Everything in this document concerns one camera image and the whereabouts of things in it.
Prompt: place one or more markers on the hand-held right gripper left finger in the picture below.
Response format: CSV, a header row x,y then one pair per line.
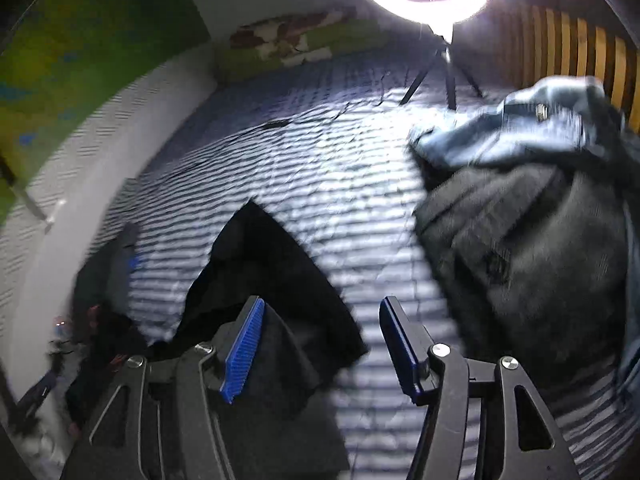
x,y
244,347

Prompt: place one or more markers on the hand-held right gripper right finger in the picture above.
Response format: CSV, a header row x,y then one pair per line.
x,y
400,350

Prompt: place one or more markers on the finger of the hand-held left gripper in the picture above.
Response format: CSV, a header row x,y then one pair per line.
x,y
126,250

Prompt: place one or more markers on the black pants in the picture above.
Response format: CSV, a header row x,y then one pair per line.
x,y
280,270

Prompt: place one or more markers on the dark grey cargo pants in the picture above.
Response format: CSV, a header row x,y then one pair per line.
x,y
525,240

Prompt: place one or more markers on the striped blanket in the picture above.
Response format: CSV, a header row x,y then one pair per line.
x,y
325,170

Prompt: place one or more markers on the black tripod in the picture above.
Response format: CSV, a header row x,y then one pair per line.
x,y
451,85

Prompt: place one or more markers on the floral green pillow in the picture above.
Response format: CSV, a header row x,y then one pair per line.
x,y
300,40

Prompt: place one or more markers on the wooden slatted headboard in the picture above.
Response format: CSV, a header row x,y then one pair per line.
x,y
582,45

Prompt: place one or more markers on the white patterned bed frame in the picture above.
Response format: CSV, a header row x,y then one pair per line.
x,y
75,160

